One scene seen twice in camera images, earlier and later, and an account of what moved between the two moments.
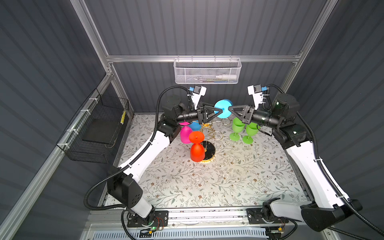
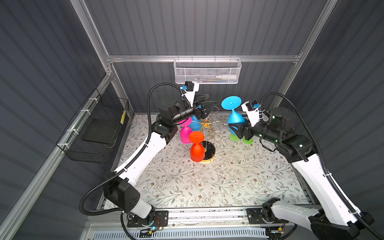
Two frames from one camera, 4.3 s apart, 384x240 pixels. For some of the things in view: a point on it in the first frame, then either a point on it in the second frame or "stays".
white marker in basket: x=227 y=77 stays
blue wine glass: x=195 y=125 stays
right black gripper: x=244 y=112 -> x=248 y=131
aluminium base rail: x=185 y=217 stays
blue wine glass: x=223 y=104 -> x=231 y=102
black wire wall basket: x=90 y=134 stays
